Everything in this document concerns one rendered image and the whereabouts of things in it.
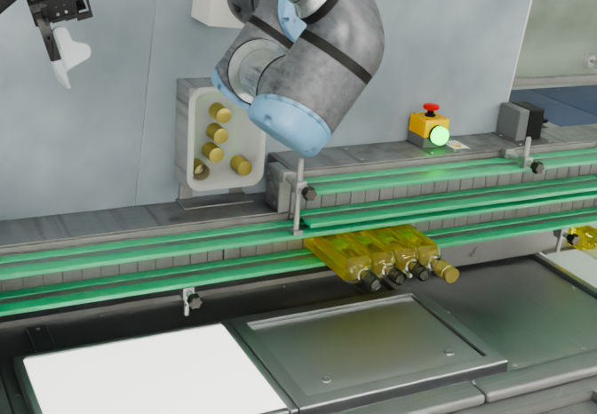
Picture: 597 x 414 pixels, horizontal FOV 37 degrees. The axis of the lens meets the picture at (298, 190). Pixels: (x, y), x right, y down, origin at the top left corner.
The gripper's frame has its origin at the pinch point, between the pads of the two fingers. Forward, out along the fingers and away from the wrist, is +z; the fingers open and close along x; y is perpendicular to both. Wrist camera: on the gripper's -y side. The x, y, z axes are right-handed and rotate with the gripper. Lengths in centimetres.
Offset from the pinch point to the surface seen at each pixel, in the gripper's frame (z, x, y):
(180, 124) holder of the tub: 47, 18, 21
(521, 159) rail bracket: 70, -4, 95
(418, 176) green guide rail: 64, -3, 68
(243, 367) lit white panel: 59, -33, 15
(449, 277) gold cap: 63, -29, 62
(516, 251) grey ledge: 101, -12, 96
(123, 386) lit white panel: 53, -31, -7
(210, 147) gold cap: 52, 14, 25
